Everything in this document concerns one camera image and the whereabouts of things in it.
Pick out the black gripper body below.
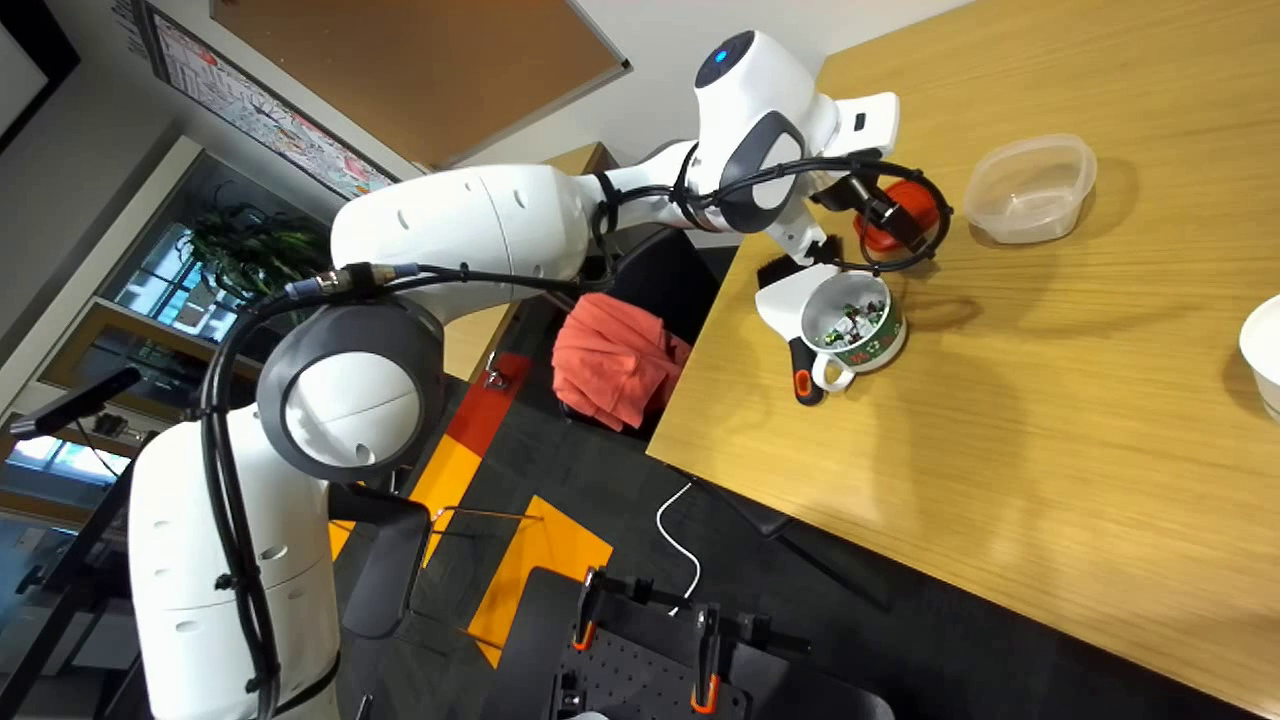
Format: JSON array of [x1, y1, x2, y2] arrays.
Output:
[[804, 164, 884, 223]]

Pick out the red plastic lid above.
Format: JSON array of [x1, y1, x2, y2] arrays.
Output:
[[855, 178, 951, 263]]

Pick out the clear plastic bowl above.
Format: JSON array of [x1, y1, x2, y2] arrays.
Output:
[[960, 128, 1105, 252]]

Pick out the green white ceramic mug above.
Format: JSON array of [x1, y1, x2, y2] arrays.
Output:
[[795, 270, 917, 399]]

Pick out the black office chair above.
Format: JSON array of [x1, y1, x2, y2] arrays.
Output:
[[532, 221, 733, 444]]

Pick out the salmon pink cloth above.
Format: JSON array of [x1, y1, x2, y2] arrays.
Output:
[[548, 288, 696, 436]]

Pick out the brown cork board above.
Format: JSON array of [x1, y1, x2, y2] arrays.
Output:
[[208, 0, 637, 173]]

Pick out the orange black clamp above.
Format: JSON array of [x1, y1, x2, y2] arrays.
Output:
[[569, 569, 607, 656], [684, 599, 733, 720]]

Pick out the black mounting plate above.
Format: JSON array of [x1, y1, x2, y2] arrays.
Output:
[[548, 569, 901, 720]]

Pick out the black tripod stand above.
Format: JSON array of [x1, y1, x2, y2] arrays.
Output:
[[0, 363, 147, 720]]

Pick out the white floor cable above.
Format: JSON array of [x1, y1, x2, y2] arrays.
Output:
[[649, 476, 710, 614]]

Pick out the framed wall poster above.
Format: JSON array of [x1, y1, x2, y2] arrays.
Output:
[[133, 0, 406, 204]]

